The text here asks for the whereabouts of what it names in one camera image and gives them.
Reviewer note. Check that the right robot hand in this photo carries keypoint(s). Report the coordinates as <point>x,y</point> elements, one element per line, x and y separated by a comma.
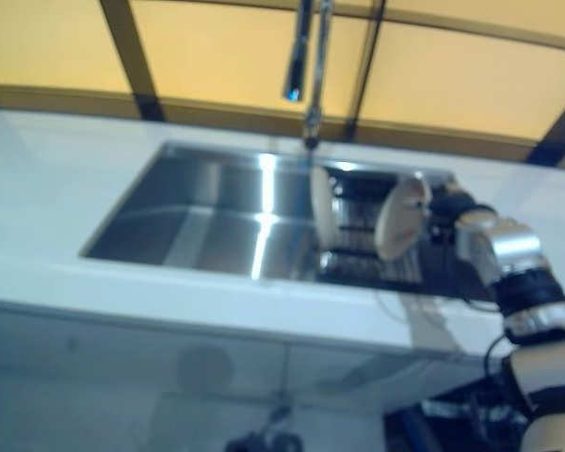
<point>447,202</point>

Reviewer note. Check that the deep cream plate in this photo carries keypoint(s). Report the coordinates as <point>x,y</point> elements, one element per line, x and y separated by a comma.
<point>398,226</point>

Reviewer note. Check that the black built-in dishwasher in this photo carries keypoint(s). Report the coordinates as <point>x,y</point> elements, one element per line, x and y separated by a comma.
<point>405,424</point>

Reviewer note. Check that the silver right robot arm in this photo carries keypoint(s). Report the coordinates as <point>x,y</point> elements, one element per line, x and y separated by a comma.
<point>513,245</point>

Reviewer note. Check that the black dish drying rack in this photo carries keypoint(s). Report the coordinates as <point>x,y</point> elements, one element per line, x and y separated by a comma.
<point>358,245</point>

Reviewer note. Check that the chrome gooseneck kitchen faucet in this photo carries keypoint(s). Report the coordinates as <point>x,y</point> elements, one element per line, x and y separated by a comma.
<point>295,70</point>

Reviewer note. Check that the white cabinet door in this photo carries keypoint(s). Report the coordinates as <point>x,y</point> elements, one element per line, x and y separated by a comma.
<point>122,376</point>
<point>334,400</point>

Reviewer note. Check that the stainless steel sink basin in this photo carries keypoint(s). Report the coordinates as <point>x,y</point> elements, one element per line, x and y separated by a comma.
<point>216,226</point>

